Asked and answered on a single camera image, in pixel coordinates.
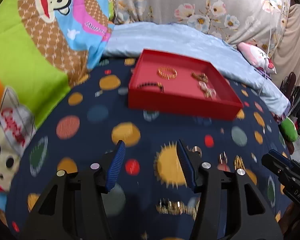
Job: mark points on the colourful monkey cartoon quilt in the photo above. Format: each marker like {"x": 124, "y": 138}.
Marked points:
{"x": 46, "y": 48}

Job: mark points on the navy planet print bedsheet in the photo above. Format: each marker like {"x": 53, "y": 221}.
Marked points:
{"x": 150, "y": 199}

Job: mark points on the grey floral bedsheet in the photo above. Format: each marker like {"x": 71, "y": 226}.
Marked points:
{"x": 258, "y": 22}

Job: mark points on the gold hoop earring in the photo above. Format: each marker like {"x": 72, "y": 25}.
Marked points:
{"x": 222, "y": 159}

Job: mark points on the gold chain cuff bangle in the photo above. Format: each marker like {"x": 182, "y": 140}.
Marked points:
{"x": 167, "y": 73}

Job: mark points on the pink cartoon pillow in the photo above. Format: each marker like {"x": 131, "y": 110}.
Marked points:
{"x": 257, "y": 57}

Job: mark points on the light blue blanket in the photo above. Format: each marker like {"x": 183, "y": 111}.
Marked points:
{"x": 130, "y": 40}

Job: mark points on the green plush toy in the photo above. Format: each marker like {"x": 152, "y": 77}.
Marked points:
{"x": 289, "y": 130}

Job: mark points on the red jewelry tray box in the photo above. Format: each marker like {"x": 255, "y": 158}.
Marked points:
{"x": 198, "y": 90}

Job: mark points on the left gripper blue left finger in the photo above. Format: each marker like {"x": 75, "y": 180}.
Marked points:
{"x": 114, "y": 161}

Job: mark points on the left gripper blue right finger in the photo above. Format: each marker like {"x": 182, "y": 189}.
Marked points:
{"x": 184, "y": 156}

